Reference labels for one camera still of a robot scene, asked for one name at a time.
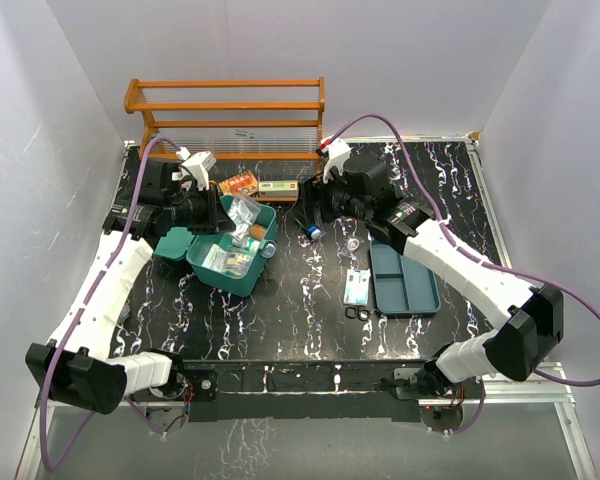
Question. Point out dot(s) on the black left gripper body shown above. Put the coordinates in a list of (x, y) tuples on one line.
[(193, 209)]

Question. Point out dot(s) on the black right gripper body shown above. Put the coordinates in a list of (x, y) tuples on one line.
[(338, 202)]

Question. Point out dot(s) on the clear plastic bag packet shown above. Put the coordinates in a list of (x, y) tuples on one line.
[(243, 211)]

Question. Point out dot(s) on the blue white roll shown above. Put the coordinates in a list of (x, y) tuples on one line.
[(314, 233)]

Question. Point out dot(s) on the brown bottle orange cap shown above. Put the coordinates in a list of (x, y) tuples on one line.
[(257, 232)]

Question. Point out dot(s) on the white blue-label packet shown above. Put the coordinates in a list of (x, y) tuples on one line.
[(215, 260)]

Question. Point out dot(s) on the white bottle green label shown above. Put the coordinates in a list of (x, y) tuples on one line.
[(252, 245)]

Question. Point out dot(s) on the green plastic medicine box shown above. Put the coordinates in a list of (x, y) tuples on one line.
[(181, 245)]

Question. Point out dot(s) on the small round clear packet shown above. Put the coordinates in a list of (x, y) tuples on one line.
[(353, 244)]

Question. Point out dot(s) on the blue white packet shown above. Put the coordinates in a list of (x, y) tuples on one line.
[(356, 291)]

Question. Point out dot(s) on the blue grey divided tray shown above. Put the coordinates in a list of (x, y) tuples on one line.
[(402, 287)]

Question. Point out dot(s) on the gauze pack orange green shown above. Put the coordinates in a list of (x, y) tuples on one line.
[(238, 263)]

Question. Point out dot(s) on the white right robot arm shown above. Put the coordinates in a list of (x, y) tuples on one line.
[(526, 321)]

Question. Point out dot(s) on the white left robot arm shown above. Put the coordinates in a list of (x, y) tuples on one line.
[(75, 363)]

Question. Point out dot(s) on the orange medicine box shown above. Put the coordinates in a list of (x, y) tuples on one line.
[(244, 183)]

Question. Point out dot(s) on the pale green long box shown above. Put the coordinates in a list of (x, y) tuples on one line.
[(278, 188)]

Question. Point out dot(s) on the orange wooden shelf rack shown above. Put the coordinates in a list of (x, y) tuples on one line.
[(272, 127)]

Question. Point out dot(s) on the black scissors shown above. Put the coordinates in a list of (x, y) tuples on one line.
[(357, 312)]

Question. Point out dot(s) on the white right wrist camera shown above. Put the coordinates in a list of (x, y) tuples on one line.
[(336, 152)]

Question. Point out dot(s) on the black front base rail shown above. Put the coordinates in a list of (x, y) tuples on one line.
[(313, 389)]

